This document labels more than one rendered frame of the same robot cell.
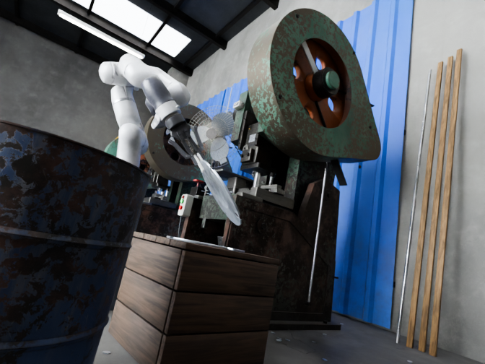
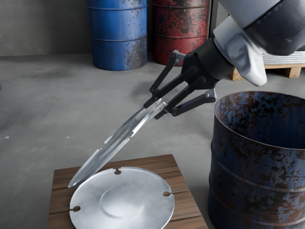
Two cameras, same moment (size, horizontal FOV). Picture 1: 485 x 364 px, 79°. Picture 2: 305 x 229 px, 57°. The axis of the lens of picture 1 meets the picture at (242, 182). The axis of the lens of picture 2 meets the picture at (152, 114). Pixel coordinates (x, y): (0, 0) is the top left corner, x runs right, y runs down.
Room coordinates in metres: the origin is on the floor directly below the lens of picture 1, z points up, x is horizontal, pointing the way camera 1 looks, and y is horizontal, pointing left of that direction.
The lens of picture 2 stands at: (1.59, 0.43, 0.94)
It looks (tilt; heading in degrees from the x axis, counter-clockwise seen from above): 28 degrees down; 207
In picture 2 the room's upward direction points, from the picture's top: straight up
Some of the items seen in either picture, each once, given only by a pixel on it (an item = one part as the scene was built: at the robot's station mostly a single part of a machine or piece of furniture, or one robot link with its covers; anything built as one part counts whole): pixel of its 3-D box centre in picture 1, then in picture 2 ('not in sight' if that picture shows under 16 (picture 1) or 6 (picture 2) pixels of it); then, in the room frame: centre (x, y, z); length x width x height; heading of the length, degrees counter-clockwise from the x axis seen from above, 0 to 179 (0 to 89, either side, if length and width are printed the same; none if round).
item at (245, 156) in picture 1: (257, 144); not in sight; (1.83, -0.05, 1.04); 0.17 x 0.15 x 0.30; 125
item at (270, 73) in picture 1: (317, 98); not in sight; (1.63, -0.36, 1.33); 1.03 x 0.28 x 0.82; 125
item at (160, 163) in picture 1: (188, 194); not in sight; (3.48, 0.60, 0.87); 1.53 x 0.99 x 1.74; 123
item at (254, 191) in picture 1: (252, 199); not in sight; (1.85, -0.08, 0.68); 0.45 x 0.30 x 0.06; 35
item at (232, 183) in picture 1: (231, 185); not in sight; (1.75, 0.06, 0.72); 0.25 x 0.14 x 0.14; 125
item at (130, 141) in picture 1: (128, 150); not in sight; (1.38, 0.57, 0.71); 0.18 x 0.11 x 0.25; 5
